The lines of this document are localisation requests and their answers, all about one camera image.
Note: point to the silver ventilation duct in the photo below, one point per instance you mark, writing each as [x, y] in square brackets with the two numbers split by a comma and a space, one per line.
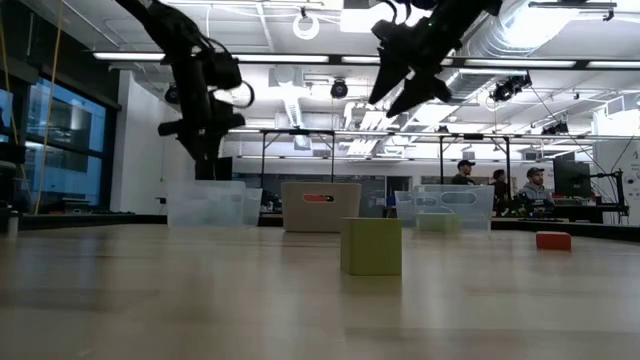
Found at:
[505, 35]

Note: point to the black spotlight cluster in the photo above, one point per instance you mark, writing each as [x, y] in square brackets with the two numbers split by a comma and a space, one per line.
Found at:
[556, 128]
[510, 89]

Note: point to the black ceiling camera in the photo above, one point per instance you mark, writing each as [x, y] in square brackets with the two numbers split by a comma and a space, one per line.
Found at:
[339, 89]
[170, 95]

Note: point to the grey plastic bin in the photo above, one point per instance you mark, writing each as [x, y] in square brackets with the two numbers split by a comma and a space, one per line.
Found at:
[300, 215]

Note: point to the black light rail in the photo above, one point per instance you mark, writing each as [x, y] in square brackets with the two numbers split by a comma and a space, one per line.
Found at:
[335, 59]

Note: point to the white ceiling duct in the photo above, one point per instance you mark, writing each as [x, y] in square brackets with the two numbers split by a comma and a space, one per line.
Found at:
[292, 100]

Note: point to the person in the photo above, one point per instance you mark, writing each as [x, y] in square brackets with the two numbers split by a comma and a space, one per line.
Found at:
[535, 190]
[464, 177]
[499, 182]

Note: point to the clear plastic bin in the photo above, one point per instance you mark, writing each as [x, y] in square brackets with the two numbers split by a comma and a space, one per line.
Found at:
[210, 210]
[475, 215]

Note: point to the red rectangular block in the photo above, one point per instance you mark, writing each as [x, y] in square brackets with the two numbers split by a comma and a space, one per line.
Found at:
[553, 241]
[315, 198]

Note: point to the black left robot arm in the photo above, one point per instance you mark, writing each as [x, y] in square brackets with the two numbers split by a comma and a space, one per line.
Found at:
[165, 25]

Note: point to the green cube block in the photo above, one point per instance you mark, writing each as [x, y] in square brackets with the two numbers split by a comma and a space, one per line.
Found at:
[371, 247]

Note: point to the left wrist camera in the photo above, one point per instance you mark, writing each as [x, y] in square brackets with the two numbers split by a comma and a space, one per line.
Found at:
[225, 70]

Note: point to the large glass window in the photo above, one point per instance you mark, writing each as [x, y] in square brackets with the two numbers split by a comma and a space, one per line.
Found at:
[65, 165]

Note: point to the black monitor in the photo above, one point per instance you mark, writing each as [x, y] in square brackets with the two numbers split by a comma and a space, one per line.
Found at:
[226, 171]
[570, 177]

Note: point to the white bottle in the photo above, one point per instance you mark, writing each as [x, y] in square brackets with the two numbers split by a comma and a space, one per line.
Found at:
[12, 227]

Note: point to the black background desk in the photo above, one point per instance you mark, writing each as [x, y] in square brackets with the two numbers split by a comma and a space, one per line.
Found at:
[590, 210]

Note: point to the long ceiling light strip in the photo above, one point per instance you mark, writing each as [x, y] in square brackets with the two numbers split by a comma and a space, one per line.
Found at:
[280, 58]
[125, 56]
[360, 60]
[615, 64]
[520, 63]

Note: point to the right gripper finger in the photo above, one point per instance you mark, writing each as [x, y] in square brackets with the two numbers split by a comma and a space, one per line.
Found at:
[420, 92]
[390, 80]

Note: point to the black monitor stand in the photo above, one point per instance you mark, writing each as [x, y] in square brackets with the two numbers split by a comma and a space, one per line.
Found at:
[619, 195]

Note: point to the white poster board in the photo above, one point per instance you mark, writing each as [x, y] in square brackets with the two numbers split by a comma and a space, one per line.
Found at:
[631, 175]

